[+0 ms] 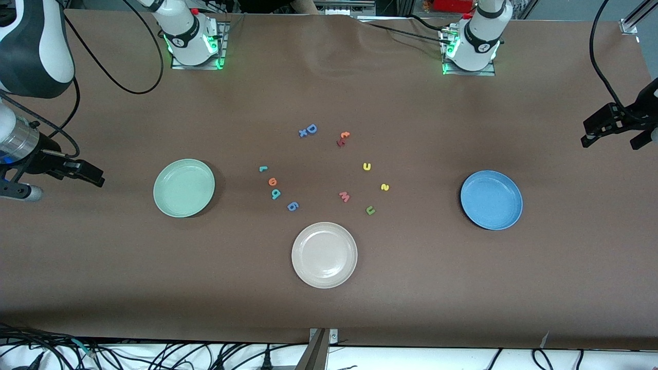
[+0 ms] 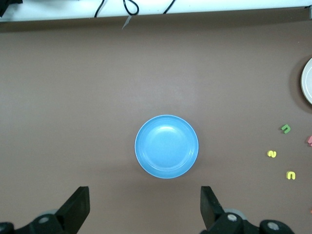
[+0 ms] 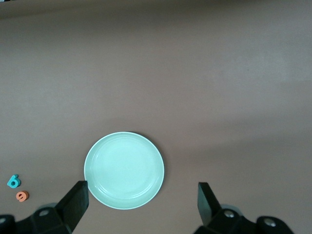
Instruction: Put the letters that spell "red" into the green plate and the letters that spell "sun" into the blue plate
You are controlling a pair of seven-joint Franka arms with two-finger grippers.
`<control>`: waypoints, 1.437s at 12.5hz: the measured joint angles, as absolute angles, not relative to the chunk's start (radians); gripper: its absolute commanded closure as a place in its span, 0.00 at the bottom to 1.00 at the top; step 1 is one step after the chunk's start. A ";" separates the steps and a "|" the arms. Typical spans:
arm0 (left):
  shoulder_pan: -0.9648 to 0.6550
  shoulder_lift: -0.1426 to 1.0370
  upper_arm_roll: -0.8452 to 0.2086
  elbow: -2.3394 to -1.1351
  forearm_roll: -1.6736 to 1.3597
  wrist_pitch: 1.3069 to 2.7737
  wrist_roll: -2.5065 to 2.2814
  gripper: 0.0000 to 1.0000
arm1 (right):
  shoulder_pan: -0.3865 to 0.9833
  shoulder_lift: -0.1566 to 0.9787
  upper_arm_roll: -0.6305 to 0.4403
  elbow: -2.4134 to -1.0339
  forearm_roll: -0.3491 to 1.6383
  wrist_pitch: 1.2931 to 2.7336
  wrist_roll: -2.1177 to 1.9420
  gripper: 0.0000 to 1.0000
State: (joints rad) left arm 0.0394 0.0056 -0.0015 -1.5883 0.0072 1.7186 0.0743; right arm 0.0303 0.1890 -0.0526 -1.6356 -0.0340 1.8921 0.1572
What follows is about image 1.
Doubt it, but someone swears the green plate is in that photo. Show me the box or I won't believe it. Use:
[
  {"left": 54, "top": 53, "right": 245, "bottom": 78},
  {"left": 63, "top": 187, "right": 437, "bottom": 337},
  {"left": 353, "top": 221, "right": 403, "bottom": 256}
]
[{"left": 153, "top": 158, "right": 216, "bottom": 218}]

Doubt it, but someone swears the brown table cover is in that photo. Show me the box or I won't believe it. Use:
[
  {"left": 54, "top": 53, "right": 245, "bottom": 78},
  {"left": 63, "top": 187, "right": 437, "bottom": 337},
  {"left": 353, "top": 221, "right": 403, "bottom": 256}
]
[{"left": 0, "top": 9, "right": 658, "bottom": 351}]

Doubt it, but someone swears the blue plate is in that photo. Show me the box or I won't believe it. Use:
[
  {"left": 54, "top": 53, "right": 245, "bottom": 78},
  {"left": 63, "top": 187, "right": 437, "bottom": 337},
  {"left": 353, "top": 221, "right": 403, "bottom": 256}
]
[{"left": 460, "top": 170, "right": 524, "bottom": 231}]

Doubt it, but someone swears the red box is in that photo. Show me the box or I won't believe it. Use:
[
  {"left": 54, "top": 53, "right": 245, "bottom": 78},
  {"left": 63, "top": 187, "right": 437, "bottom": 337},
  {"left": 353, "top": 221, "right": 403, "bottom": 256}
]
[{"left": 432, "top": 0, "right": 476, "bottom": 14}]

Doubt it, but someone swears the beige plate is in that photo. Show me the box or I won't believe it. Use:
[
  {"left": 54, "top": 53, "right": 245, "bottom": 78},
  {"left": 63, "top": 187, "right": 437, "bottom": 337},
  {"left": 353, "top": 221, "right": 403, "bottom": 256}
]
[{"left": 291, "top": 221, "right": 358, "bottom": 289}]

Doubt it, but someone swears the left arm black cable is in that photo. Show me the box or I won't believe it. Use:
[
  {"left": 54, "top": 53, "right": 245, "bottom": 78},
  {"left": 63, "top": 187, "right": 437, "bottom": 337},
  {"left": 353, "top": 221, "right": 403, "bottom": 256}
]
[{"left": 589, "top": 0, "right": 658, "bottom": 120}]

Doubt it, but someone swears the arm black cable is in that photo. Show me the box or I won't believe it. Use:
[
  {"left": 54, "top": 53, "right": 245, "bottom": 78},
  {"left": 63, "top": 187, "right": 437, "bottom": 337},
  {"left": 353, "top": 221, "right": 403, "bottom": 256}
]
[
  {"left": 0, "top": 0, "right": 164, "bottom": 157},
  {"left": 589, "top": 0, "right": 658, "bottom": 120}
]

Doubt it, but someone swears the aluminium profile rail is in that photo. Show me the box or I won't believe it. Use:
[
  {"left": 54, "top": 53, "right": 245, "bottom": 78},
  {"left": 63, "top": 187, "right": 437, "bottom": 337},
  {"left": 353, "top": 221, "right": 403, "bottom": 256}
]
[{"left": 619, "top": 0, "right": 658, "bottom": 34}]

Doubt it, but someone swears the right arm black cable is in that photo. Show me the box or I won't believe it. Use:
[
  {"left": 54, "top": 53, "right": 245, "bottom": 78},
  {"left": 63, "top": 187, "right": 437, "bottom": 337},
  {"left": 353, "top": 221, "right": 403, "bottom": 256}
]
[{"left": 0, "top": 0, "right": 164, "bottom": 157}]

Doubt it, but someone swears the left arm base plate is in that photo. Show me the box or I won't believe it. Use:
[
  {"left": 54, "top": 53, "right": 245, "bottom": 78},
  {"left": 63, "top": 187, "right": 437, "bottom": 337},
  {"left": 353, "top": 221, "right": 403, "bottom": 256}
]
[{"left": 440, "top": 26, "right": 497, "bottom": 77}]

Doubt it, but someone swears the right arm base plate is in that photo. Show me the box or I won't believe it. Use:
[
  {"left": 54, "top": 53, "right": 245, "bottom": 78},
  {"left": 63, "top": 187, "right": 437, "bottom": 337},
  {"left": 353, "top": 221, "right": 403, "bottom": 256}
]
[{"left": 171, "top": 21, "right": 230, "bottom": 70}]

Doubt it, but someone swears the teal tipped cable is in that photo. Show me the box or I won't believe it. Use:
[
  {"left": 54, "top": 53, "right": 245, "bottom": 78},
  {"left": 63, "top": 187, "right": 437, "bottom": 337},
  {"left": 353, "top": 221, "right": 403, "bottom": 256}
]
[{"left": 71, "top": 338, "right": 98, "bottom": 358}]

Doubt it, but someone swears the black table cable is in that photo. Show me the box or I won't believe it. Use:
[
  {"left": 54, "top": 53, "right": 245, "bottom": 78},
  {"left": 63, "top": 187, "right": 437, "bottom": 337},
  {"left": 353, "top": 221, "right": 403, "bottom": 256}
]
[
  {"left": 357, "top": 21, "right": 448, "bottom": 43},
  {"left": 408, "top": 14, "right": 449, "bottom": 33}
]

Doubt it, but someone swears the grey metal frame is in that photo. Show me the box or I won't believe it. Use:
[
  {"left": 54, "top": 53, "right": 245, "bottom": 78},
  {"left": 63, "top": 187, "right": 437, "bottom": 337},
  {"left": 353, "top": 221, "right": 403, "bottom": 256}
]
[{"left": 314, "top": 0, "right": 376, "bottom": 19}]

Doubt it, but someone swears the metal table bracket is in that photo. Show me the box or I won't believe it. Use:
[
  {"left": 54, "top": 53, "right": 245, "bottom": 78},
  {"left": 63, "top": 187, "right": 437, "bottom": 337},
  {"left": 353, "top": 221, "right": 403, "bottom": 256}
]
[{"left": 296, "top": 328, "right": 340, "bottom": 370}]

